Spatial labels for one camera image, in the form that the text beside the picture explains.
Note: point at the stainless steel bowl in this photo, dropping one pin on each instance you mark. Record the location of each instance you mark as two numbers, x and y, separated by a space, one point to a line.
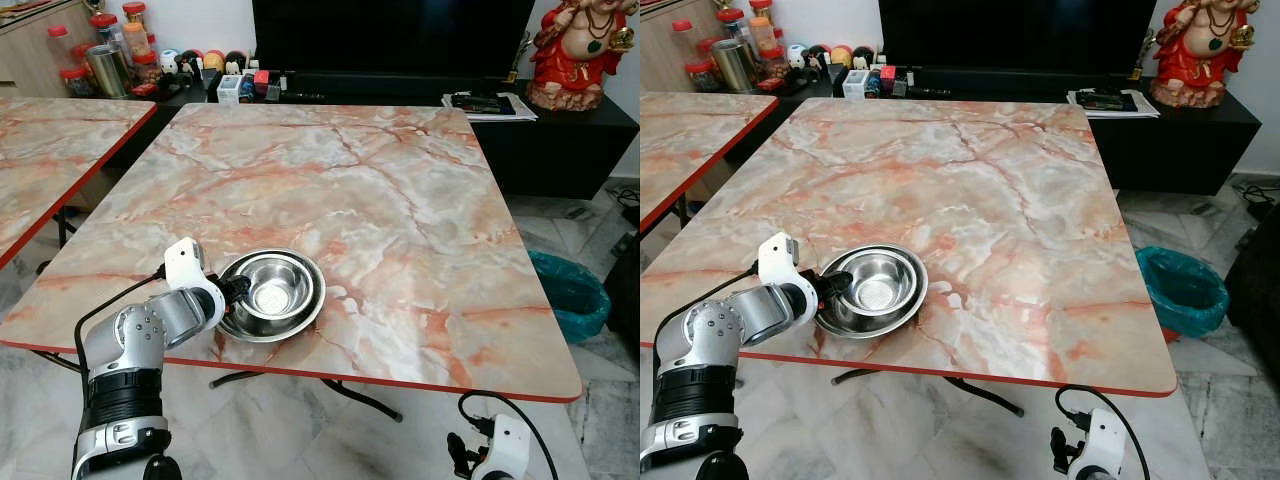
880 290
280 295

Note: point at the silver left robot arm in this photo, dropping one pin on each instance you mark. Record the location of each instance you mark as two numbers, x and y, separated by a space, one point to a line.
720 330
130 340

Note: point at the small white box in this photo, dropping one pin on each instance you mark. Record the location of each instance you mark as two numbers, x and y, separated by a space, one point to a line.
855 83
228 88

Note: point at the teal-lined waste bin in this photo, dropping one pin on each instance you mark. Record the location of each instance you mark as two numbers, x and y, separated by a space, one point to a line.
570 295
1185 290

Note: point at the yellow round figurine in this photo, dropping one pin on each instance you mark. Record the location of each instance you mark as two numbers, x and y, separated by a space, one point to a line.
213 60
840 55

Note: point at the black round figurine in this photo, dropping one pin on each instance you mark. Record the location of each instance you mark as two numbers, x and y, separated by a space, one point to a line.
862 55
235 60

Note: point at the black and white figurine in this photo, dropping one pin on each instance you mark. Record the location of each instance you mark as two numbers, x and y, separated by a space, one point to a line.
818 55
190 60

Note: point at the dark-filled red-lidded jar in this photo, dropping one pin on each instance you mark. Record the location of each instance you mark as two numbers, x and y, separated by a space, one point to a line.
146 68
773 65

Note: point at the white round figurine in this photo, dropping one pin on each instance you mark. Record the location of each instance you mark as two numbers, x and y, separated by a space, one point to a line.
797 55
170 60

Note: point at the stainless steel tumbler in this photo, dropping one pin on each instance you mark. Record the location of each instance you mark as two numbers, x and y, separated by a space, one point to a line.
105 70
735 65

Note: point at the wide clear red-lidded jar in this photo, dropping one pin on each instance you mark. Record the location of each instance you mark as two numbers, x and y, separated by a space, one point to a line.
733 25
105 27

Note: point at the wooden drawer cabinet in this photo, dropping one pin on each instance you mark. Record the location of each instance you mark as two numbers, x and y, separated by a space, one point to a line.
665 55
30 55

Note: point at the tall clear red-lidded jar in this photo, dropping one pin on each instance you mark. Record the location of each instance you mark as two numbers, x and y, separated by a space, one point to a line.
60 45
685 40

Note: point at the black television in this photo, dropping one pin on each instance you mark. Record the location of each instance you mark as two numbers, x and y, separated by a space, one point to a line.
1010 30
390 35

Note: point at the black remote control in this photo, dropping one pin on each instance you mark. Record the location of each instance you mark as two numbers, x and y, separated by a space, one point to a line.
483 103
1108 100

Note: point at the white paper stack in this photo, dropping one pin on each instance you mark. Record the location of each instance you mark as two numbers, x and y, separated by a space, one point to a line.
1148 106
525 110

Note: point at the red laughing Buddha statue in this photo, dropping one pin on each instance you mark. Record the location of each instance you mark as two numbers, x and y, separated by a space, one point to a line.
575 60
1200 55

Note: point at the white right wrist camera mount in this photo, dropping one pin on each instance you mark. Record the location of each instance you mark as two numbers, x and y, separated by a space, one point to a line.
1105 440
510 445

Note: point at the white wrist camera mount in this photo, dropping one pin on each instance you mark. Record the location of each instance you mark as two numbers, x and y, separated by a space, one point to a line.
510 445
778 258
1105 440
183 265

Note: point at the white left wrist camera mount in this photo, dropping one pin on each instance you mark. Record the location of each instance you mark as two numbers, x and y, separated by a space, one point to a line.
778 258
183 265

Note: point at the black metal table frame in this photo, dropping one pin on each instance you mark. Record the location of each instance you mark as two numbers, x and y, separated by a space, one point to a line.
360 400
684 212
64 228
980 394

